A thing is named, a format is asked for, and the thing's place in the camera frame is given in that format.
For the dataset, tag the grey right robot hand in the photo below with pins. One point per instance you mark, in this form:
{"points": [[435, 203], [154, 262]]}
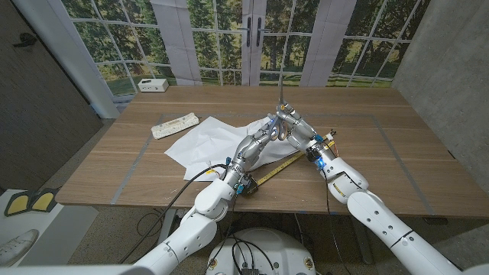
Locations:
{"points": [[303, 131]]}

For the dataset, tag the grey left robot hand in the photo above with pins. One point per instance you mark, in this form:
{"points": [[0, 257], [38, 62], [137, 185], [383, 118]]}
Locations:
{"points": [[250, 149]]}

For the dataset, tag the large white paper sheet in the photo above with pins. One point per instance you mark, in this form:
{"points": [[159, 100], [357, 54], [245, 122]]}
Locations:
{"points": [[206, 145]]}

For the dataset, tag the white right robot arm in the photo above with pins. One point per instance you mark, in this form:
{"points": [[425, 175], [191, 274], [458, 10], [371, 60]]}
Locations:
{"points": [[382, 221]]}

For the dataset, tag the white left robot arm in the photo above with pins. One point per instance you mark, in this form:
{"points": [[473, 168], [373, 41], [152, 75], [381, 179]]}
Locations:
{"points": [[195, 229]]}

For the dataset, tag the black yellow tape measure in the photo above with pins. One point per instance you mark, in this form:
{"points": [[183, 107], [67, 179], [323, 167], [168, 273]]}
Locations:
{"points": [[279, 170]]}

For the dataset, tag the white power strip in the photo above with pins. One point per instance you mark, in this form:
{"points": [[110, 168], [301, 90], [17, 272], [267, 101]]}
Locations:
{"points": [[172, 126]]}

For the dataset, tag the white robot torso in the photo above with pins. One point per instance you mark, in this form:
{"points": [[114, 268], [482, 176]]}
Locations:
{"points": [[267, 248]]}

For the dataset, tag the printed window forest backdrop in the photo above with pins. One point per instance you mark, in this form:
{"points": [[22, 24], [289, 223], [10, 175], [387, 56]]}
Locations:
{"points": [[214, 46]]}

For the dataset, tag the white socket box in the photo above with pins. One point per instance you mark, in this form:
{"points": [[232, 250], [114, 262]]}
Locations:
{"points": [[153, 85]]}

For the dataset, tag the black and yellow shoe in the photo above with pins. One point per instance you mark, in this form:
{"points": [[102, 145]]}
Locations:
{"points": [[44, 200]]}

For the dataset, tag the yellow black foot pedal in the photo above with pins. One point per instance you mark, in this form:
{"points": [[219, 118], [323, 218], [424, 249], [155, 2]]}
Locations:
{"points": [[17, 204]]}

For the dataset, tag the white sneaker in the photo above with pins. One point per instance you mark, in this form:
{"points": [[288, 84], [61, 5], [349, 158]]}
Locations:
{"points": [[17, 248]]}

